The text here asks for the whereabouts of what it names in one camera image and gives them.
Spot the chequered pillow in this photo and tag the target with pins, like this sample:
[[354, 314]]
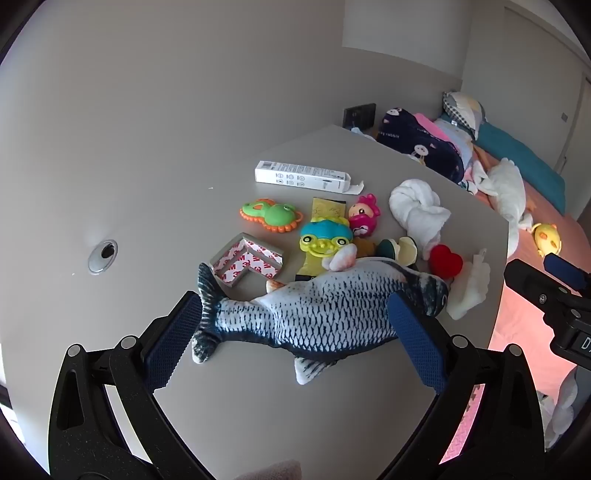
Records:
[[464, 110]]

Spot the small white cloth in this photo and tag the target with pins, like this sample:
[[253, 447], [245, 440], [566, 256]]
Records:
[[362, 132]]

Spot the pink folded cloth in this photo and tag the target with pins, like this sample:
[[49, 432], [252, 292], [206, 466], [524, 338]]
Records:
[[431, 127]]

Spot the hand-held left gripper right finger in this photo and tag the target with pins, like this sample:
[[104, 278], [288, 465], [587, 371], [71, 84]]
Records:
[[415, 344]]

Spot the yellow packet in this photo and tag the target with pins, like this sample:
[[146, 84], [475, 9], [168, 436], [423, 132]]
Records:
[[328, 208]]

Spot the navy cartoon blanket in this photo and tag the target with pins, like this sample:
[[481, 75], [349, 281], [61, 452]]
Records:
[[415, 138]]

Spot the white plush animal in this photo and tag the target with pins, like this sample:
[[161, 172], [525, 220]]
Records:
[[505, 189]]

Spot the yellow chick toy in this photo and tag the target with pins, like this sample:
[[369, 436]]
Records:
[[547, 237]]

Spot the pink doll toy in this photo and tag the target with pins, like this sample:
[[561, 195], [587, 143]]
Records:
[[362, 219]]

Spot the blue yellow frog toy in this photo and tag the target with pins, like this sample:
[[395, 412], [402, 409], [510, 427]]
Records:
[[323, 235]]

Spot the pink bed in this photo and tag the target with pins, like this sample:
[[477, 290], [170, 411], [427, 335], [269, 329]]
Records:
[[526, 318]]

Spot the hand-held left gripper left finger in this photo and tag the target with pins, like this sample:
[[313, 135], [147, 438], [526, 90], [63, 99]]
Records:
[[171, 344]]

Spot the grey corner guard red print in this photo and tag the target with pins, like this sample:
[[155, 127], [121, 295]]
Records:
[[240, 266]]

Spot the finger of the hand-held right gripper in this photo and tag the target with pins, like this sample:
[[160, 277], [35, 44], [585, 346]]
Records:
[[531, 284], [565, 271]]

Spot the teal cream dinosaur toy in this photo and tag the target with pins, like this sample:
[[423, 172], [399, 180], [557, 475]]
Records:
[[390, 249]]

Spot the black wall outlet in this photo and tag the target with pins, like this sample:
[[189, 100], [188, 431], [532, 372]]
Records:
[[359, 115]]

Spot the white fluffy plush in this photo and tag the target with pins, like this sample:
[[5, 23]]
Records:
[[468, 288]]

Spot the pink white plush piece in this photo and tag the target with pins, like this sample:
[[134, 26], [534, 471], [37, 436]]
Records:
[[339, 258]]

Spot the brown plush piece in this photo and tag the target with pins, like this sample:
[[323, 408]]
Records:
[[364, 249]]

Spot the teal blanket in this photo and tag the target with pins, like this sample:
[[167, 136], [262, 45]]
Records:
[[521, 166]]

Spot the red heart plush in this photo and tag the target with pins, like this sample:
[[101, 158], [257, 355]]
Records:
[[445, 261]]

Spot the white knotted towel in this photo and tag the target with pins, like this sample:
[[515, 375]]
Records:
[[415, 207]]

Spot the green orange seahorse toy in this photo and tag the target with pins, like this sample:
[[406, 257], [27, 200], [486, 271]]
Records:
[[277, 215]]

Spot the long white cardboard box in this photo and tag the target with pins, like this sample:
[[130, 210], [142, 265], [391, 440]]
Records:
[[295, 175]]

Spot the white grey cloth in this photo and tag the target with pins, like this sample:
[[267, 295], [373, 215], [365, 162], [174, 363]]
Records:
[[556, 410]]

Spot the grey fish plush toy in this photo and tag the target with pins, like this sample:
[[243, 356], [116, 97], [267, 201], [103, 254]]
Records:
[[323, 314]]

